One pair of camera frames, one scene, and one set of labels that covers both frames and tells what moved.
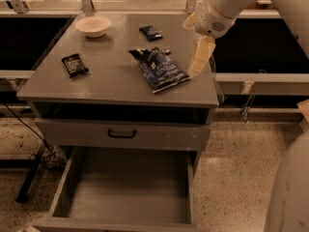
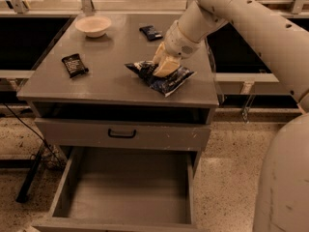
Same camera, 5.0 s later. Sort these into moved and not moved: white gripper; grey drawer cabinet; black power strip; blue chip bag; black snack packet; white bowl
Moved: blue chip bag; white gripper
Not moved: grey drawer cabinet; white bowl; black snack packet; black power strip
